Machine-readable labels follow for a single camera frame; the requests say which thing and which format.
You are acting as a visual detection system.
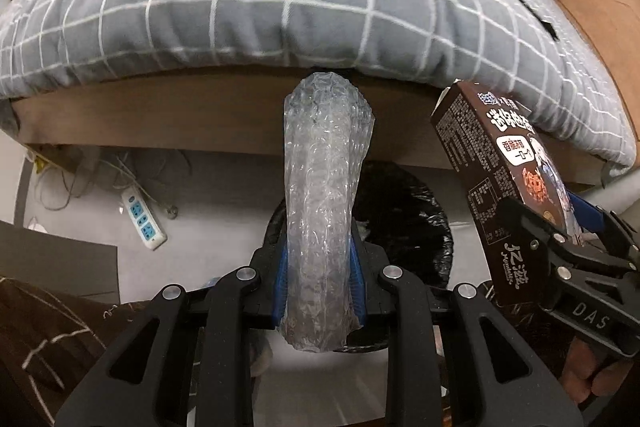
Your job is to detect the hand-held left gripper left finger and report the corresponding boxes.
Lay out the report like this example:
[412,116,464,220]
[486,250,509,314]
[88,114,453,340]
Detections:
[55,244,291,427]

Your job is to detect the grey checked bed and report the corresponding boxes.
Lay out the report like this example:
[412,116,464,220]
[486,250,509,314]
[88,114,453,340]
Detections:
[0,0,640,178]

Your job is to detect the tangled cables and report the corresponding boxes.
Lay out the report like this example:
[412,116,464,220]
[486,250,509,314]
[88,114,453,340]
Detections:
[30,147,191,218]

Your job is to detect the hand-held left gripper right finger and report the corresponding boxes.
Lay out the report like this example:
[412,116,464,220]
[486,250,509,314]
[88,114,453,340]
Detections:
[350,227,583,427]

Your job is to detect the person's right hand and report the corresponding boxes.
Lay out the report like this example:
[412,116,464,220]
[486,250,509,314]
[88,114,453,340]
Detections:
[559,339,637,407]

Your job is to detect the wooden bed frame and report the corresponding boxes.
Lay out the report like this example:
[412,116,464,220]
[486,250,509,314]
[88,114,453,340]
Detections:
[10,0,640,188]

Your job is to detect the dark brown snack box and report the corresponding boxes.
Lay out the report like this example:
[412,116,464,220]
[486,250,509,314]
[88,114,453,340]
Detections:
[430,79,586,305]

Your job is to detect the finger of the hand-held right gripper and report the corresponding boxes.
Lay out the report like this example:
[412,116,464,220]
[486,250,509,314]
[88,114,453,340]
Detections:
[500,199,581,308]
[567,192,640,269]

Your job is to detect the black lined trash bin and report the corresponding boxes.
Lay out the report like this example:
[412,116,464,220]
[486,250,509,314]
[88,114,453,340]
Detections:
[262,159,455,353]

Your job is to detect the clear bubble wrap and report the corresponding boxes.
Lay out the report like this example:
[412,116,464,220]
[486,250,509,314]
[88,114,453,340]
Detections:
[281,72,377,353]

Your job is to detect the dark grey board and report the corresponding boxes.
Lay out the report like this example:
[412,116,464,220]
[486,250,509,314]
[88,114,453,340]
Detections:
[0,221,121,303]

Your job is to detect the white power strip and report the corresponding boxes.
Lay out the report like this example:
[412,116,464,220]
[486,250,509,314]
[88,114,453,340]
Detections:
[121,187,167,250]

